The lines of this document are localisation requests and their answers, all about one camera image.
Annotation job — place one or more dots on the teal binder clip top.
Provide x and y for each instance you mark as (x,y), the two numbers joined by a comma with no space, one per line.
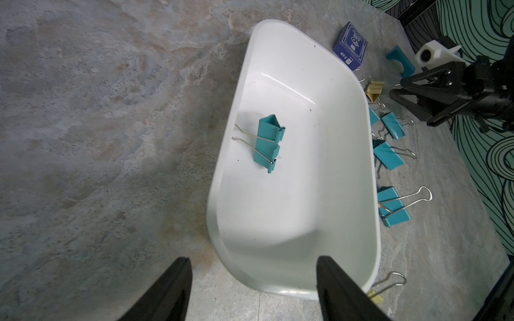
(388,156)

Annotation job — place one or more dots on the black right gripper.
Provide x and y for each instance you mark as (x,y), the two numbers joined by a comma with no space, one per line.
(491,85)

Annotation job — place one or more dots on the blue playing card box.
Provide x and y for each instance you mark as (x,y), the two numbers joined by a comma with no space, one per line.
(350,46)

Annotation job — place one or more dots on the teal binder clip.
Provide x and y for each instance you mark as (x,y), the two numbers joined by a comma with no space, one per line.
(393,208)
(388,156)
(394,126)
(374,117)
(267,146)

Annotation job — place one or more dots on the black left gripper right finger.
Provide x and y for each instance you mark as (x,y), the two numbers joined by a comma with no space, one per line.
(340,297)

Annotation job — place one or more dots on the teal tape dispenser piece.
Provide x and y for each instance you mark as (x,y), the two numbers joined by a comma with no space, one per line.
(396,54)

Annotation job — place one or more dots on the yellow binder clip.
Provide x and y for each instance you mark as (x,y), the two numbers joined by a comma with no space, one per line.
(392,280)
(374,90)

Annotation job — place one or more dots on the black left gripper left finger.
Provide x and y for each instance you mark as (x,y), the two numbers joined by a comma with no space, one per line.
(168,298)

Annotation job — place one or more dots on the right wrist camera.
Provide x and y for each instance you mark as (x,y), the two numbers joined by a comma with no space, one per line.
(434,54)

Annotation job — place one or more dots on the white plastic storage box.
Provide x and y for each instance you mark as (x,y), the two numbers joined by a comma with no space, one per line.
(269,229)

